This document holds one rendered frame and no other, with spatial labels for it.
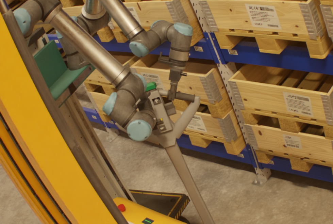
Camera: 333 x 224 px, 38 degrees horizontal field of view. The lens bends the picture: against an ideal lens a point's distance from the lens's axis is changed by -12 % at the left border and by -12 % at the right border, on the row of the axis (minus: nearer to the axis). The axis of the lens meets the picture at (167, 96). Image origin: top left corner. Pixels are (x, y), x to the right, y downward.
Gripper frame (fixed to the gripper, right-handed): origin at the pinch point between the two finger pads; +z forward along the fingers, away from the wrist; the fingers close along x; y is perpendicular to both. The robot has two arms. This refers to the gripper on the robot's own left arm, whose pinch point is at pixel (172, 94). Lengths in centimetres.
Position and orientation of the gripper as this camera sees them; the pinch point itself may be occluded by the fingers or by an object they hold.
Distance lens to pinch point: 253.9
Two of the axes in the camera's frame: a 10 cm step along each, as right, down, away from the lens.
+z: -1.5, 9.5, 2.7
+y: 9.8, 1.9, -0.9
